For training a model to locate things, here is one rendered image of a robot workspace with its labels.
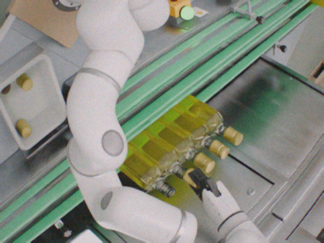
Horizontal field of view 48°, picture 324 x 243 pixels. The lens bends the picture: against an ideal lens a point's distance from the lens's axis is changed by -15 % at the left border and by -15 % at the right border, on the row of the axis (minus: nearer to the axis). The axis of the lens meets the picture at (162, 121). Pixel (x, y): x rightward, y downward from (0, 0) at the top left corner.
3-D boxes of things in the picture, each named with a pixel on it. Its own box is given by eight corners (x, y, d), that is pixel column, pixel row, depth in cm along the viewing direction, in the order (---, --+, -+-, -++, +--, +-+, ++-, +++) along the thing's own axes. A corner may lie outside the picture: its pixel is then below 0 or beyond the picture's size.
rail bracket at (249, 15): (228, 12, 128) (260, 26, 120) (225, -5, 123) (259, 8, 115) (234, 8, 130) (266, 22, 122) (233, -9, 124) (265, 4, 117)
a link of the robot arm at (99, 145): (70, 81, 76) (38, 147, 71) (90, 57, 64) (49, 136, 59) (130, 116, 80) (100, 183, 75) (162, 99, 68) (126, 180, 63)
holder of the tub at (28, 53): (17, 149, 109) (29, 163, 104) (-17, 78, 89) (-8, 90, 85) (59, 115, 116) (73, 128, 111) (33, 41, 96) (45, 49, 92)
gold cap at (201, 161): (193, 167, 106) (205, 175, 104) (192, 158, 104) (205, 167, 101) (203, 158, 108) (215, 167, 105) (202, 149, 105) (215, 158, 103)
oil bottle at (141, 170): (99, 153, 116) (151, 195, 104) (93, 140, 112) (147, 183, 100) (114, 141, 118) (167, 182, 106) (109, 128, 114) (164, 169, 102)
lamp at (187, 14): (180, 20, 122) (186, 23, 120) (178, 8, 118) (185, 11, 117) (190, 14, 124) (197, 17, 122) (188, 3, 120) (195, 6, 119)
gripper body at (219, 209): (245, 227, 93) (222, 199, 100) (249, 206, 86) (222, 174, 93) (220, 243, 91) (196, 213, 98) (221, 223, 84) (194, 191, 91)
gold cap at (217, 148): (209, 154, 109) (221, 162, 107) (207, 145, 107) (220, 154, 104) (218, 145, 110) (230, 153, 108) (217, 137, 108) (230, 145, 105)
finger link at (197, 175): (214, 186, 95) (199, 168, 100) (213, 178, 93) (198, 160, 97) (202, 193, 94) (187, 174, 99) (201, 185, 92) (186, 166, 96)
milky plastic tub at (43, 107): (11, 138, 104) (23, 154, 100) (-17, 78, 89) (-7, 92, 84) (55, 102, 112) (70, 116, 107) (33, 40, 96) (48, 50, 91)
